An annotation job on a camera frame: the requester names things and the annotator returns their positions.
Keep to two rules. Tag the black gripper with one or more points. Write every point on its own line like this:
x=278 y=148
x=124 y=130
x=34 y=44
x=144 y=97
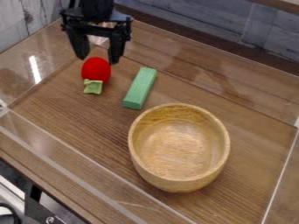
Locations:
x=114 y=27

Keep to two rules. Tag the red plush fruit green stem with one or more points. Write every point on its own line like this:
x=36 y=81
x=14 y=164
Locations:
x=94 y=75

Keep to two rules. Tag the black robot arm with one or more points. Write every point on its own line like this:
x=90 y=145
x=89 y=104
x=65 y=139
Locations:
x=94 y=18

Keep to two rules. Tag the green rectangular block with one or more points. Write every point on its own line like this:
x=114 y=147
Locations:
x=140 y=88

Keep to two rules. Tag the wooden bowl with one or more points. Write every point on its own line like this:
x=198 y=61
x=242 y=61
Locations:
x=178 y=146

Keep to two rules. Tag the clear acrylic front wall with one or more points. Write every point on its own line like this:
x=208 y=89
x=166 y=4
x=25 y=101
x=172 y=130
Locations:
x=88 y=188

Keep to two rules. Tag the black table leg frame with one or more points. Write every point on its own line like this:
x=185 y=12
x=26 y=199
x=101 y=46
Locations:
x=20 y=207

